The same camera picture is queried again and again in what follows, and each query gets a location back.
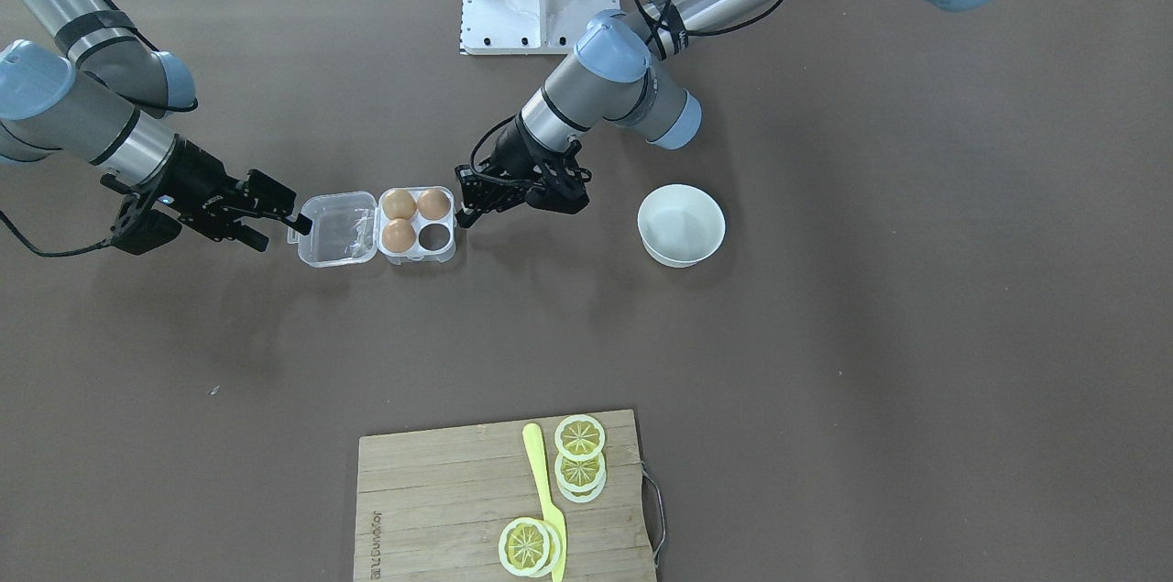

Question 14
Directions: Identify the wooden cutting board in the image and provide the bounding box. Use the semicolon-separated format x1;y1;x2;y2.
353;408;658;581

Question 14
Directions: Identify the lemon slice mid board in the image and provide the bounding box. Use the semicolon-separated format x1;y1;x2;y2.
499;517;565;578

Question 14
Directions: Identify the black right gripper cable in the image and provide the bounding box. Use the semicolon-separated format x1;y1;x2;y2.
0;208;120;258

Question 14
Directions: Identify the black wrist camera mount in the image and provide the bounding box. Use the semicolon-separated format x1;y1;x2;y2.
101;172;181;256
524;137;592;214

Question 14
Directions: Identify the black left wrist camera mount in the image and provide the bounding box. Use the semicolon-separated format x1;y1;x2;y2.
524;137;592;214

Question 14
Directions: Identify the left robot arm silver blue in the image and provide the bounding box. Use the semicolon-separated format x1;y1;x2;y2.
454;0;992;228

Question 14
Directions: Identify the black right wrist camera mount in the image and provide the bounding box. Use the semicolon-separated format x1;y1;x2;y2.
101;172;181;256

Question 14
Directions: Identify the yellow plastic knife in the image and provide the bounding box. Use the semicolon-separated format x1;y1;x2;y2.
522;422;569;582

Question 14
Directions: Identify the light brown egg in box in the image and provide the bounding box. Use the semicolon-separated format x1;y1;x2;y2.
380;218;418;255

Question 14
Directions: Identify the white round bowl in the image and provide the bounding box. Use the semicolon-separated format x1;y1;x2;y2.
637;184;728;269

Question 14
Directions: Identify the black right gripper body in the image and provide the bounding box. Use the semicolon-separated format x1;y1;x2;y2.
160;137;244;235

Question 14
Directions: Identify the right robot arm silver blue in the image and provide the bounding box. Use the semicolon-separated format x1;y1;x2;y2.
1;0;312;255

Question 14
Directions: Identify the clear plastic egg box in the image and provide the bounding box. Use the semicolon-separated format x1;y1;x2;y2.
286;187;456;268

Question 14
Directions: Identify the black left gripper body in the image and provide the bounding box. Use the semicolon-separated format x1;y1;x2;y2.
477;115;578;180

